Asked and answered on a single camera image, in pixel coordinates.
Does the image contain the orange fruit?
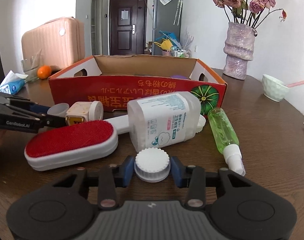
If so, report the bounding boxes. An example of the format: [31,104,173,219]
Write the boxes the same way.
[37,65,52,80]

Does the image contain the translucent cotton swab bottle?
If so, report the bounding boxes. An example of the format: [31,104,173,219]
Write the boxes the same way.
[127,92,201,152]

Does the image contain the pink small suitcase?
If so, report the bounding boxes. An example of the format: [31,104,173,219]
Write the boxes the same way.
[21,17,85,71]

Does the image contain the white ridged lid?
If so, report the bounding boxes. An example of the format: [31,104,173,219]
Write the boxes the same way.
[134,148,170,183]

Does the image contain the yellow blue folded items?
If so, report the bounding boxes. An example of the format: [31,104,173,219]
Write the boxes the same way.
[153,30,181,51]

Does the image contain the purple gear lid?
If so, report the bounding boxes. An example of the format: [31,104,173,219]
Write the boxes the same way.
[171,75,190,80]

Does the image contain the small translucent cup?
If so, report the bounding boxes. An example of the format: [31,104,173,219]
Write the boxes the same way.
[47,103,70,118]

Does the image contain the pale green bowl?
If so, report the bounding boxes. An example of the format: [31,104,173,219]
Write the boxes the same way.
[262,74,290,102]

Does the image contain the clear drinking glass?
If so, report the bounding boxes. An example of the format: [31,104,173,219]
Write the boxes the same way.
[21,49,43,83]

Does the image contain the green spray bottle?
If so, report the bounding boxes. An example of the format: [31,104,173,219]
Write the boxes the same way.
[207,108,246,176]

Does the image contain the red white lint brush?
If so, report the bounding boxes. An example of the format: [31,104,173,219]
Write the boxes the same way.
[24,115,130,171]

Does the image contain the wire storage rack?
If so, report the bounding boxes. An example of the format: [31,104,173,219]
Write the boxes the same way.
[162,46,191,58]

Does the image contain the pink spoon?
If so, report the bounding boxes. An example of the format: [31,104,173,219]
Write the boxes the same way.
[286,80,304,88]

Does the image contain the dark entrance door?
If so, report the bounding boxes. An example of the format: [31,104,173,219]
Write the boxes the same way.
[109,0,147,55]

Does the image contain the grey refrigerator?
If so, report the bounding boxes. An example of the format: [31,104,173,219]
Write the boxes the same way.
[152,0,182,56]

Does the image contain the cream cube toy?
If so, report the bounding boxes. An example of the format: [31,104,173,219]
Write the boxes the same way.
[66,101,104,126]

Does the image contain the red cardboard box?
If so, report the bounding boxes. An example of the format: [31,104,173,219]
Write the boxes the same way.
[49,55,227,115]

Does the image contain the blue tissue pack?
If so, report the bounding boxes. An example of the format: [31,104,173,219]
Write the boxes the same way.
[0,70,28,95]

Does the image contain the purple ceramic vase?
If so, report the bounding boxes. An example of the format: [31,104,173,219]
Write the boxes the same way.
[224,22,257,80]

